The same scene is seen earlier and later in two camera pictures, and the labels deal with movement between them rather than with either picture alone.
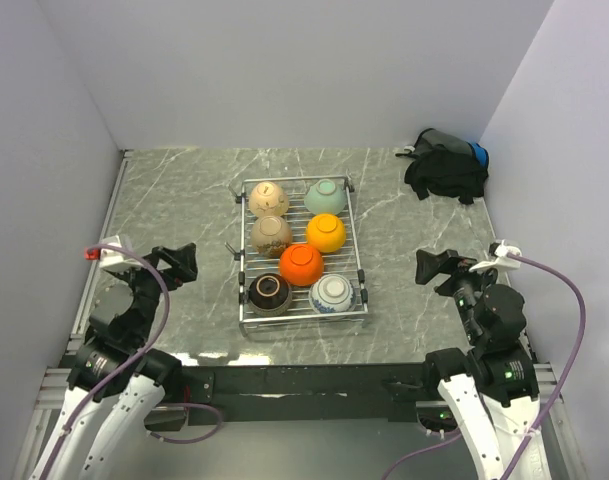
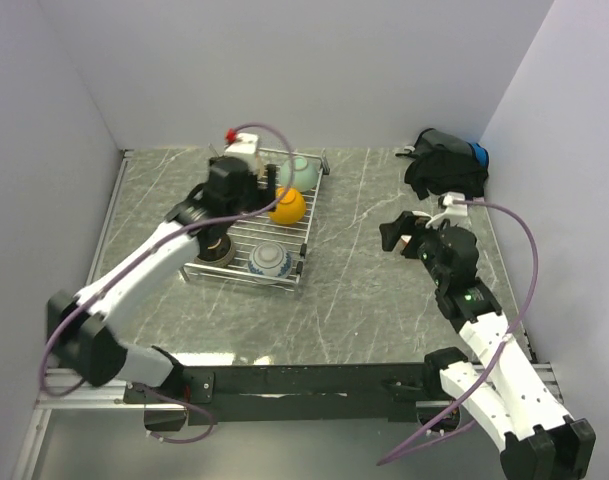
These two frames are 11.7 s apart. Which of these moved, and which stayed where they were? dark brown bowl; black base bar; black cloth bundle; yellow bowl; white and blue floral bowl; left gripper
Moved: white and blue floral bowl; dark brown bowl; yellow bowl; left gripper
Stayed: black cloth bundle; black base bar
